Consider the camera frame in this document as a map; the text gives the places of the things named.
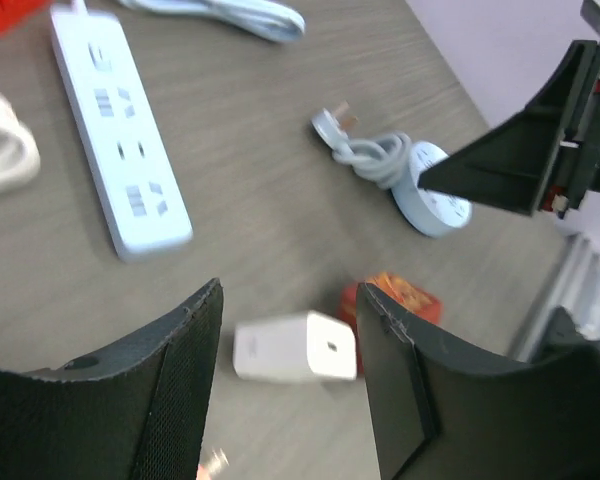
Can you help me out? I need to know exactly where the coiled white power cable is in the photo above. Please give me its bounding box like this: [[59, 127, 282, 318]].
[[0, 84, 42, 199]]

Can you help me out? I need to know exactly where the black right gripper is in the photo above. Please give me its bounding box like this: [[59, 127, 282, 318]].
[[418, 40, 600, 218]]

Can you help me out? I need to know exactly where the white cube charger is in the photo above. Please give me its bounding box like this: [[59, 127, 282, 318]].
[[232, 310, 358, 384]]

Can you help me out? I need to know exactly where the small white plug cable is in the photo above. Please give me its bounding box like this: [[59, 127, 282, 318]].
[[310, 99, 414, 191]]

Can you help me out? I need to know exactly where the light blue power strip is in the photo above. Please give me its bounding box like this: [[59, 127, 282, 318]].
[[49, 1, 193, 262]]

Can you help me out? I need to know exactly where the aluminium rail front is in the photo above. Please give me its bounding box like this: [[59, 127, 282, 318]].
[[507, 234, 600, 361]]

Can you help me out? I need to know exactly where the orange-red cube socket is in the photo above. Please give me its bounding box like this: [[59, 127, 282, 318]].
[[0, 0, 50, 35]]

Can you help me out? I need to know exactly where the dark red cube adapter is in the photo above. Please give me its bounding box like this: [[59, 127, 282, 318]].
[[337, 271, 443, 377]]

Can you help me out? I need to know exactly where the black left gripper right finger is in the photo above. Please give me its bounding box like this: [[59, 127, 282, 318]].
[[357, 283, 600, 479]]

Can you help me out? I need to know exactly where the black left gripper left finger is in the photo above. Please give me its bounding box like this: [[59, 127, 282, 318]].
[[0, 279, 223, 479]]

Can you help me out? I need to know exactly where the round light blue socket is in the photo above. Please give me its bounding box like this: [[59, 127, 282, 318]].
[[391, 141, 472, 238]]

